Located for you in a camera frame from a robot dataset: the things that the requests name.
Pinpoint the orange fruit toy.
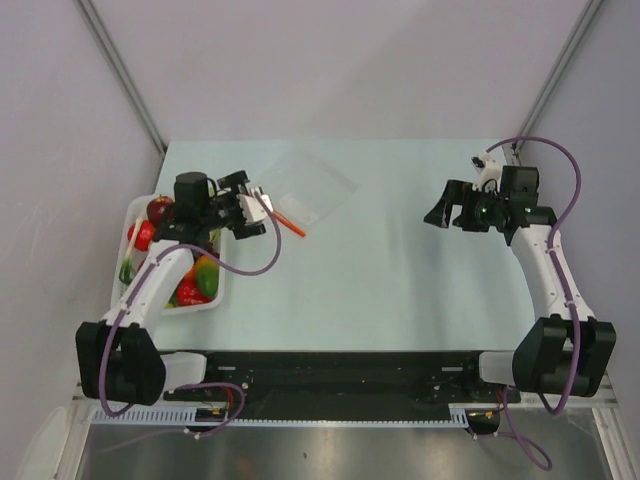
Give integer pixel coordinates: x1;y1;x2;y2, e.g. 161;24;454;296
184;266;195;281

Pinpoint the purple cable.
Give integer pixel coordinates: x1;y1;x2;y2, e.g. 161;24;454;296
97;197;283;451
479;136;585;472

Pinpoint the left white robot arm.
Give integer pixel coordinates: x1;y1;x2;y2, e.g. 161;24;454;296
75;171;274;409

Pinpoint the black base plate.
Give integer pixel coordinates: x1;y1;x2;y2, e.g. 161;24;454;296
164;351;500;423

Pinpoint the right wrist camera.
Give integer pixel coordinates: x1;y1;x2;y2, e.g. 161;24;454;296
471;151;502;193

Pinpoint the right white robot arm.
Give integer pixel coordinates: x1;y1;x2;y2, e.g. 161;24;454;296
424;154;616;401

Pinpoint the dark red apple toy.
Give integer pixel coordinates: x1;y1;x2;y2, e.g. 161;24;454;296
146;195;174;228

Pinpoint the white cable duct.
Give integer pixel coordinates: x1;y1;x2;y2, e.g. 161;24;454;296
93;406;469;428

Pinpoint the red tomato toy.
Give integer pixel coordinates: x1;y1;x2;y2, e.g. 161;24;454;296
134;220;155;252

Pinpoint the clear zip top bag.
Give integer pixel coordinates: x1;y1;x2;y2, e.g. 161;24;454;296
258;147;359;235

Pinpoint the aluminium frame post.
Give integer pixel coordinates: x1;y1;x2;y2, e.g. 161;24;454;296
73;0;168;159
517;0;605;136

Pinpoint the right aluminium frame post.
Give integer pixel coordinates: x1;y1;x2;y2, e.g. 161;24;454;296
517;0;605;136

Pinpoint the green red mango toy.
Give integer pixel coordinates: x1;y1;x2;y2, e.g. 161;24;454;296
194;256;219;298

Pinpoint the left aluminium frame post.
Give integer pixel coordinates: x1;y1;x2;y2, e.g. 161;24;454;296
73;0;168;159

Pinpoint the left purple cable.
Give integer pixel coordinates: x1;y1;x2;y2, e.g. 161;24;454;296
97;197;283;451

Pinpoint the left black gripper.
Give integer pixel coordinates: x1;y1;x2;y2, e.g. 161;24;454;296
199;172;265;239

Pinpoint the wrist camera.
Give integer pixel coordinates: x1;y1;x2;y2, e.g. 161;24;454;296
237;186;273;225
471;151;502;193

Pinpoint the white plastic food tray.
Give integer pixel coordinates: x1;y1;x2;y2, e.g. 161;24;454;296
111;195;227;316

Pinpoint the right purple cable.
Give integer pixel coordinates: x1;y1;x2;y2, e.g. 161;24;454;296
479;136;585;472

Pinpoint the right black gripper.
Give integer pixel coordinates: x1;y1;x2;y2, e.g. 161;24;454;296
424;179;508;233

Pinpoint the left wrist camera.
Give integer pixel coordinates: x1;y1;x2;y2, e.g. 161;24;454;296
237;186;273;225

